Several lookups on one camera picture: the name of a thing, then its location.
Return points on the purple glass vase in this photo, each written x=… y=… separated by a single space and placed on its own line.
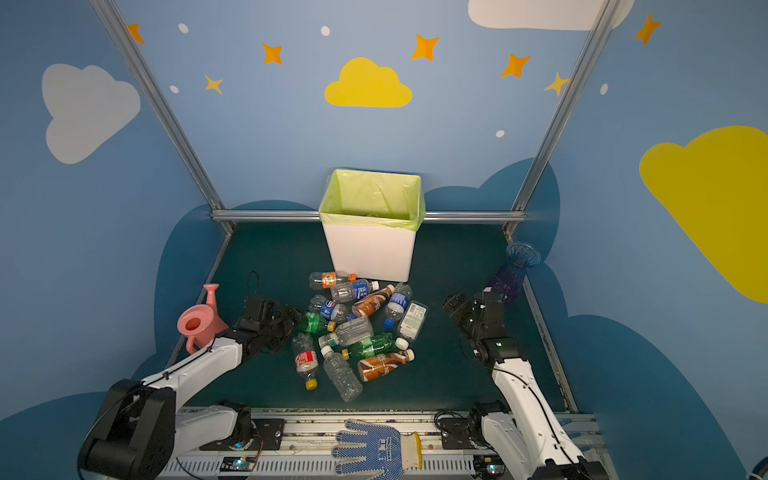
x=508 y=281

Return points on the red label bottle yellow cap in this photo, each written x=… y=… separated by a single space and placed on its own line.
x=305 y=359

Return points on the small bottle blue label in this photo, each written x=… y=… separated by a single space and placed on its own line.
x=397 y=305

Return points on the green bottle white cap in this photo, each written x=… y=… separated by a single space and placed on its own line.
x=382 y=343

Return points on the aluminium frame post right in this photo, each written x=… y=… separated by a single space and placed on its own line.
x=583 y=68

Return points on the pink watering can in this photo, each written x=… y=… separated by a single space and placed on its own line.
x=201 y=323

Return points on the clear square bottle green label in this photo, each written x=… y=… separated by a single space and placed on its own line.
x=348 y=333

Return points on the brown tea bottle lower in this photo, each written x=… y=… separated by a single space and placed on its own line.
x=380 y=365

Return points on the pepsi label clear bottle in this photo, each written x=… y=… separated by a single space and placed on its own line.
x=329 y=309

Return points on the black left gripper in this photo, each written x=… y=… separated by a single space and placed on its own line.
x=279 y=318

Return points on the brown tea bottle upper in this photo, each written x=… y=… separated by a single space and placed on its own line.
x=373 y=302

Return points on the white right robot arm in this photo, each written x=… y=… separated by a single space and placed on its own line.
x=525 y=433

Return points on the aluminium frame post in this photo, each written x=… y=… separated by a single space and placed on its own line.
x=583 y=68
x=112 y=20

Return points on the clear bottle blue water label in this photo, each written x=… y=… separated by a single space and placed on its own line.
x=353 y=291

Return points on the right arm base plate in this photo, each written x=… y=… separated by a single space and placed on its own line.
x=455 y=433

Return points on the blue dotted work glove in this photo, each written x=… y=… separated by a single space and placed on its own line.
x=376 y=449

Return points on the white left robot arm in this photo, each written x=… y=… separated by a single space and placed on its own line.
x=140 y=426

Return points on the large clear bottle white cap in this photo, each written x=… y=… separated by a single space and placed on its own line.
x=341 y=374

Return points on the green bin liner bag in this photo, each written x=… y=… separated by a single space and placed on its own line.
x=358 y=197

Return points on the brown tea bottle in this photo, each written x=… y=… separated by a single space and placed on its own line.
x=373 y=302
x=380 y=365

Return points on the green circuit board left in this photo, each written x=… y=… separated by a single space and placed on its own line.
x=242 y=465

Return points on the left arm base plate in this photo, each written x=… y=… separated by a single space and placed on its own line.
x=266 y=434

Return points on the green circuit board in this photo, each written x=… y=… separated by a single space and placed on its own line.
x=242 y=465
x=488 y=467

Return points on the green circuit board right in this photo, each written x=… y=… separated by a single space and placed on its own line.
x=488 y=467

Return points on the clear bottle orange label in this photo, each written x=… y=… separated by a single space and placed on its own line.
x=325 y=280

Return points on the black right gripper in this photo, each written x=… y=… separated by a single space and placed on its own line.
x=466 y=312

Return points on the white label square bottle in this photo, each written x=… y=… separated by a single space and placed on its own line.
x=411 y=324

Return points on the green plastic bottle yellow cap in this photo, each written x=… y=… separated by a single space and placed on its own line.
x=313 y=323

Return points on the aluminium frame post left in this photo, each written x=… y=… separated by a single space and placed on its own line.
x=112 y=20

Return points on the white plastic bin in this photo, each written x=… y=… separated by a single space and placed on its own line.
x=374 y=252

